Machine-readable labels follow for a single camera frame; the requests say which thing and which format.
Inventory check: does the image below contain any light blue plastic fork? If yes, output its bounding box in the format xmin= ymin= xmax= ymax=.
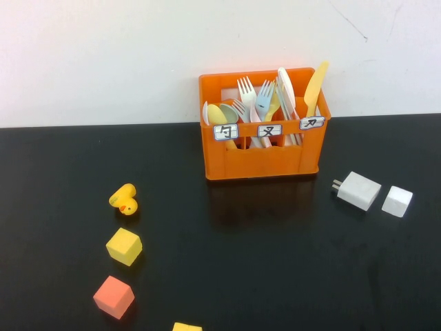
xmin=254 ymin=79 xmax=275 ymax=123

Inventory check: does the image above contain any white foam cube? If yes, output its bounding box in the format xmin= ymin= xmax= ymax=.
xmin=381 ymin=185 xmax=413 ymax=219

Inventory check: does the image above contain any yellow plastic spoon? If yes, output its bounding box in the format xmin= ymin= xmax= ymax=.
xmin=206 ymin=104 xmax=238 ymax=150

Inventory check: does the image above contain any white plastic knife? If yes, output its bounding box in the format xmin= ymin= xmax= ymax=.
xmin=276 ymin=67 xmax=301 ymax=121

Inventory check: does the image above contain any short white plastic fork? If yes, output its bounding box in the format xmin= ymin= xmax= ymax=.
xmin=232 ymin=99 xmax=263 ymax=149

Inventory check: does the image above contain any salmon orange foam cube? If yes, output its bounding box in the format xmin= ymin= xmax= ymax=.
xmin=92 ymin=275 xmax=136 ymax=320

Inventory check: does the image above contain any pale yellow plastic knife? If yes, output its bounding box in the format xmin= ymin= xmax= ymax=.
xmin=302 ymin=61 xmax=330 ymax=118

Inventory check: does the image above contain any mint green plastic spoon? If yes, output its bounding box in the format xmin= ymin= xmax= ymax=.
xmin=219 ymin=103 xmax=240 ymax=124

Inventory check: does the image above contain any yellow rubber duck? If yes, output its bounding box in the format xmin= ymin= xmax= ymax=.
xmin=108 ymin=183 xmax=139 ymax=217

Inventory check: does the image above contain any paper label spoon character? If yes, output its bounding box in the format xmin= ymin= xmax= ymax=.
xmin=214 ymin=123 xmax=239 ymax=142

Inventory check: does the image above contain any paper label fork character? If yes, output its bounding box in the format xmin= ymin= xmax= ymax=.
xmin=258 ymin=124 xmax=283 ymax=138

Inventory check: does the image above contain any white power adapter plug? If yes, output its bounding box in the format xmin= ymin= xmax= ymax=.
xmin=331 ymin=171 xmax=382 ymax=212

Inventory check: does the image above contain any tall white plastic fork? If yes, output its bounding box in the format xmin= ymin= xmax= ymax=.
xmin=236 ymin=77 xmax=262 ymax=124

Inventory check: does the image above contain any pale green plastic knife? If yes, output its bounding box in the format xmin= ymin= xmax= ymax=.
xmin=273 ymin=77 xmax=301 ymax=146

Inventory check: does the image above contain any orange plastic cutlery crate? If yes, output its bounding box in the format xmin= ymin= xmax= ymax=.
xmin=198 ymin=67 xmax=332 ymax=181

